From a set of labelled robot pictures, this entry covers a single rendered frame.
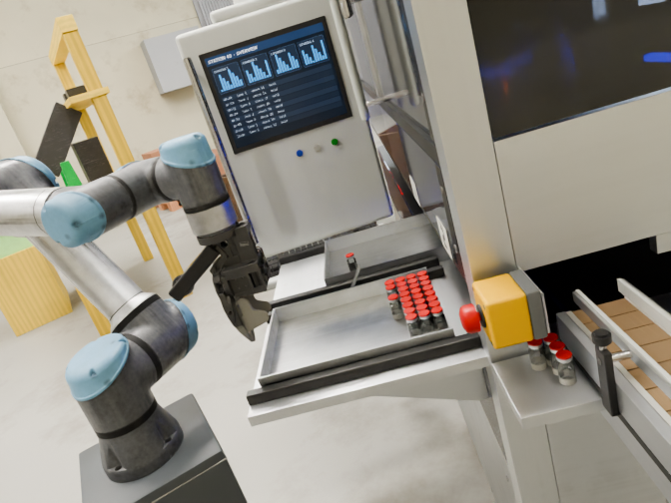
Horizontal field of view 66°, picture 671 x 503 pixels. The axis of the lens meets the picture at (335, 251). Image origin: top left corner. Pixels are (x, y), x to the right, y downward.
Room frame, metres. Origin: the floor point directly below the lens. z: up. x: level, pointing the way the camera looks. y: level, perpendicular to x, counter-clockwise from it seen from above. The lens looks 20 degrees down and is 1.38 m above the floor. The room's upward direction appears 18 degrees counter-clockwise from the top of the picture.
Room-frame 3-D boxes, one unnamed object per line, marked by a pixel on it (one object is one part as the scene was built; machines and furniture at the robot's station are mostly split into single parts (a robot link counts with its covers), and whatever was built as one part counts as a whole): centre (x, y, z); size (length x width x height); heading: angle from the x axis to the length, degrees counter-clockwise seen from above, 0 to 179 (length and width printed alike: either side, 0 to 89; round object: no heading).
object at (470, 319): (0.62, -0.15, 0.99); 0.04 x 0.04 x 0.04; 85
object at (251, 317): (0.81, 0.17, 1.00); 0.06 x 0.03 x 0.09; 84
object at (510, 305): (0.62, -0.20, 1.00); 0.08 x 0.07 x 0.07; 85
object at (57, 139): (4.28, 2.08, 1.03); 1.67 x 1.42 x 2.06; 22
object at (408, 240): (1.21, -0.14, 0.90); 0.34 x 0.26 x 0.04; 85
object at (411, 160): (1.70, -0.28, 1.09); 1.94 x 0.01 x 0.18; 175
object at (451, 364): (1.05, -0.05, 0.87); 0.70 x 0.48 x 0.02; 175
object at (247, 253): (0.83, 0.16, 1.11); 0.09 x 0.08 x 0.12; 84
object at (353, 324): (0.89, 0.01, 0.90); 0.34 x 0.26 x 0.04; 84
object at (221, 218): (0.83, 0.17, 1.19); 0.08 x 0.08 x 0.05
